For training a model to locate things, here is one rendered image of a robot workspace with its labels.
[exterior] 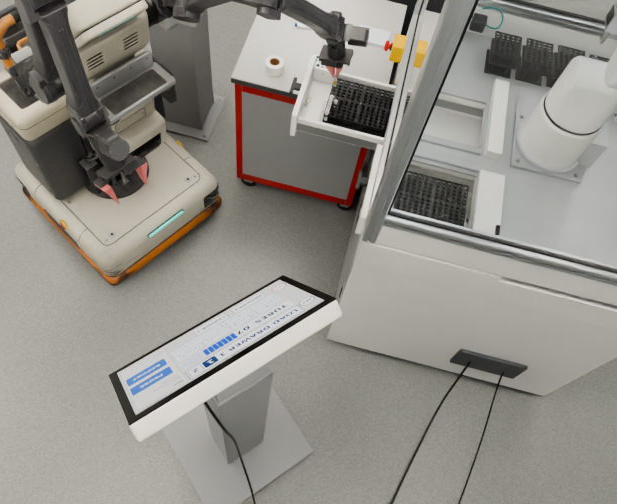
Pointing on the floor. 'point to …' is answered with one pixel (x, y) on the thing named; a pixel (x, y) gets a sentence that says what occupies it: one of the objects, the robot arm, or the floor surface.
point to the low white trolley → (255, 122)
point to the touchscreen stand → (293, 445)
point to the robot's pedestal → (188, 77)
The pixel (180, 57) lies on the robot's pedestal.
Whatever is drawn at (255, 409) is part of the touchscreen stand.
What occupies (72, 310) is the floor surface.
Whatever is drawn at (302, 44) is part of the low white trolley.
